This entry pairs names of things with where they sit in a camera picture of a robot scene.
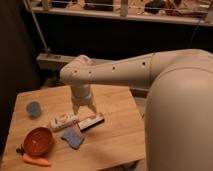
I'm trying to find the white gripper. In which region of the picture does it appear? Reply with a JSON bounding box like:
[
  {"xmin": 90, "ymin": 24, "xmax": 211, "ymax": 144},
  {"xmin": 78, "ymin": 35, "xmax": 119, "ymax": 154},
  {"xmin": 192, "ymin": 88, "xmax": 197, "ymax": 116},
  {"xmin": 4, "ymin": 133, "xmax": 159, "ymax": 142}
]
[{"xmin": 71, "ymin": 84, "xmax": 97, "ymax": 115}]

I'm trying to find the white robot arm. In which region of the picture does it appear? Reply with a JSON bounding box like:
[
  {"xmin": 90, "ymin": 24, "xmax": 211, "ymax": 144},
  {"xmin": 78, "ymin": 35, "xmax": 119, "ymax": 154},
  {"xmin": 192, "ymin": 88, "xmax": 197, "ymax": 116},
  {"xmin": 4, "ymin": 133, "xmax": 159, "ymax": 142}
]
[{"xmin": 60, "ymin": 49, "xmax": 213, "ymax": 171}]

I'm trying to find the blue ceramic cup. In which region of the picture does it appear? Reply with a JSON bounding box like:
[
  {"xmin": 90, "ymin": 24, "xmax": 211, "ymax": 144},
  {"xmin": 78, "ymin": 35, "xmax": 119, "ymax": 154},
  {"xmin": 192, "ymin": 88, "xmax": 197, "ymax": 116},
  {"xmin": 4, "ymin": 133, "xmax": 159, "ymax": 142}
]
[{"xmin": 26, "ymin": 101, "xmax": 41, "ymax": 117}]

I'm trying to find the black and brown eraser block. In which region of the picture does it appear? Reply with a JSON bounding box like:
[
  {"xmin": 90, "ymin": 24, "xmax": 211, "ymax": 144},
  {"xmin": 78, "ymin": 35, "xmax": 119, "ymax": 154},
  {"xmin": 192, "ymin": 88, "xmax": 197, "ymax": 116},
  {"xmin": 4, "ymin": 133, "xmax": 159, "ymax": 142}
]
[{"xmin": 78, "ymin": 113, "xmax": 105, "ymax": 131}]

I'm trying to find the blue sponge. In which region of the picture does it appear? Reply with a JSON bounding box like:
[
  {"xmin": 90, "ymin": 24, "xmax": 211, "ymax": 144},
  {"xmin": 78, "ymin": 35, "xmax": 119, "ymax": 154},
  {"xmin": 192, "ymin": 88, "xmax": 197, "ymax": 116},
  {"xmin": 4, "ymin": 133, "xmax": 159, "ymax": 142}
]
[{"xmin": 61, "ymin": 128, "xmax": 84, "ymax": 150}]

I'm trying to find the wooden table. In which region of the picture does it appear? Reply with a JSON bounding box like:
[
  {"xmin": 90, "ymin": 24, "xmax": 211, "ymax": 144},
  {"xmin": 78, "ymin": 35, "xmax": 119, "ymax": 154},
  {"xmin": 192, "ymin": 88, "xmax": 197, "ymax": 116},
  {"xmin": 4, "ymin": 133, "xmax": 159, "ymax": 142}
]
[{"xmin": 0, "ymin": 85, "xmax": 145, "ymax": 171}]

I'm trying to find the orange bowl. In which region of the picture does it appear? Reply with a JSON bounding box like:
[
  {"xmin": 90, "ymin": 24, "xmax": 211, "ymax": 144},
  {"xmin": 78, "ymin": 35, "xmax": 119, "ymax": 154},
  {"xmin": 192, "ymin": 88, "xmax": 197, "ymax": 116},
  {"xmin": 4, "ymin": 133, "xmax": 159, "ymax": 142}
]
[{"xmin": 23, "ymin": 127, "xmax": 53, "ymax": 156}]

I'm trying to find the metal stand pole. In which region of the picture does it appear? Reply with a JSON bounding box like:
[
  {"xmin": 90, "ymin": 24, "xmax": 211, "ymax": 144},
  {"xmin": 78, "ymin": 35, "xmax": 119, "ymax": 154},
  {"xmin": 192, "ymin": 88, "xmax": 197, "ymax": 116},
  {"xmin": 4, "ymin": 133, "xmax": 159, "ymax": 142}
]
[{"xmin": 25, "ymin": 0, "xmax": 51, "ymax": 57}]

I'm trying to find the orange carrot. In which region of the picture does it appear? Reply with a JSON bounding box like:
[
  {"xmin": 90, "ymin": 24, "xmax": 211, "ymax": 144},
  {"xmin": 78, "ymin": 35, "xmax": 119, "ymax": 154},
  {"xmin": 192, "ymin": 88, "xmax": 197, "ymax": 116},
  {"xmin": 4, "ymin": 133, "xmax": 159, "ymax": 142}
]
[{"xmin": 22, "ymin": 154, "xmax": 50, "ymax": 167}]

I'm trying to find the wooden shelf ledge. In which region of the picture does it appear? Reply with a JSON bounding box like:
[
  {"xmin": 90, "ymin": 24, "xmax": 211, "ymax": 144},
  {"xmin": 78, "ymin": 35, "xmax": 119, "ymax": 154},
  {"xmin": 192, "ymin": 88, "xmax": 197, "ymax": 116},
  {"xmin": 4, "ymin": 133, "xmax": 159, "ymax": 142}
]
[{"xmin": 33, "ymin": 6, "xmax": 213, "ymax": 27}]

